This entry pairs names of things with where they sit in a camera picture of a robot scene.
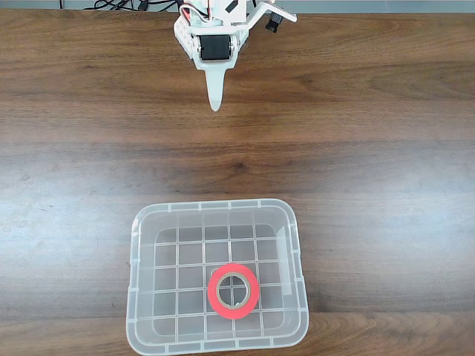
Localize red tape roll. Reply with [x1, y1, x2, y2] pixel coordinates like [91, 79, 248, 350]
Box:
[206, 262, 261, 320]

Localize clear plastic storage box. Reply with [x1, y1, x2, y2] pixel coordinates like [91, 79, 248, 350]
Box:
[125, 198, 310, 356]

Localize red white servo wires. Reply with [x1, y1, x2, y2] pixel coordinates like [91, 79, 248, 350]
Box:
[177, 1, 209, 24]

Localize black camera on white bracket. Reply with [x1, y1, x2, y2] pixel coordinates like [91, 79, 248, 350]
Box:
[244, 1, 298, 33]

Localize black cable with plug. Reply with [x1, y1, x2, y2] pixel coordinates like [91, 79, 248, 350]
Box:
[137, 0, 180, 12]

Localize looped black cable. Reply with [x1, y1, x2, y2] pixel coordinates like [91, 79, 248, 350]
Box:
[83, 0, 139, 12]

